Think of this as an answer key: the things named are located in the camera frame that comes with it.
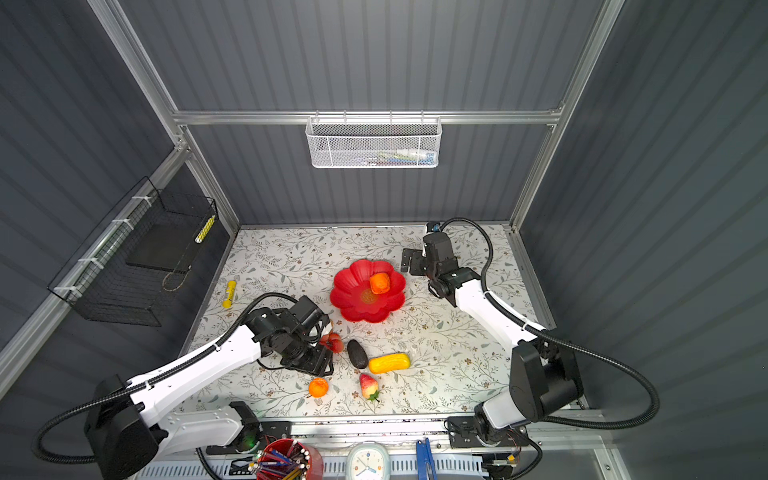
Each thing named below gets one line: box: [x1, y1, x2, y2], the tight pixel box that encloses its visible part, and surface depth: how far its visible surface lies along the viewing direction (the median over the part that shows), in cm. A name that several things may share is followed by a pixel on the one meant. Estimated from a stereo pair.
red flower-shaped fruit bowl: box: [330, 259, 406, 323], surface depth 101 cm
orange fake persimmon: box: [370, 272, 391, 295], surface depth 100 cm
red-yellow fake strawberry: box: [360, 373, 380, 402], surface depth 79 cm
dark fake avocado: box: [347, 339, 368, 369], surface depth 85 cm
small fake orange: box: [308, 377, 329, 399], surface depth 80 cm
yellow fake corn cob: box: [369, 353, 411, 375], surface depth 84 cm
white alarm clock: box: [346, 440, 391, 480], surface depth 69 cm
